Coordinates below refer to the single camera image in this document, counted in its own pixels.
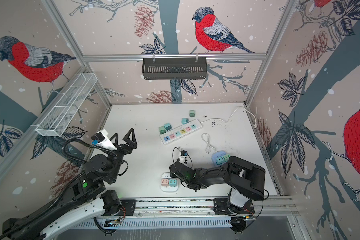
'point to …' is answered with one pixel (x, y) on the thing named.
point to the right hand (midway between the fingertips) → (169, 169)
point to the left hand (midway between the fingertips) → (125, 132)
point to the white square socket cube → (166, 189)
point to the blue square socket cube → (217, 154)
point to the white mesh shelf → (63, 110)
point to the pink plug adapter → (165, 182)
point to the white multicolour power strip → (183, 131)
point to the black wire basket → (174, 68)
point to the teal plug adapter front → (173, 182)
